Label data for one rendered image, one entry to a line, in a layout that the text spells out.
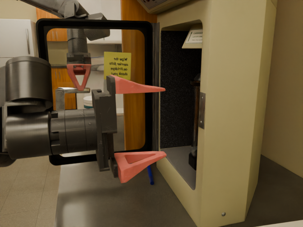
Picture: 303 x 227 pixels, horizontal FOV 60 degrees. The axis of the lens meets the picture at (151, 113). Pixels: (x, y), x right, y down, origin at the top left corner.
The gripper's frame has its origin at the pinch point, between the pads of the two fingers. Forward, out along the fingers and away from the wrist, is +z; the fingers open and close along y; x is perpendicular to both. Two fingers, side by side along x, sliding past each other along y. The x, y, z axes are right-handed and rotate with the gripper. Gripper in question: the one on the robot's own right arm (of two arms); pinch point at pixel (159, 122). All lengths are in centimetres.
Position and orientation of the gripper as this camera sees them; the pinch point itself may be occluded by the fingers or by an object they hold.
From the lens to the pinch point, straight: 38.2
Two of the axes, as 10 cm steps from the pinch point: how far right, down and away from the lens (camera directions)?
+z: 9.6, -0.8, 2.6
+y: -0.3, -9.8, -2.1
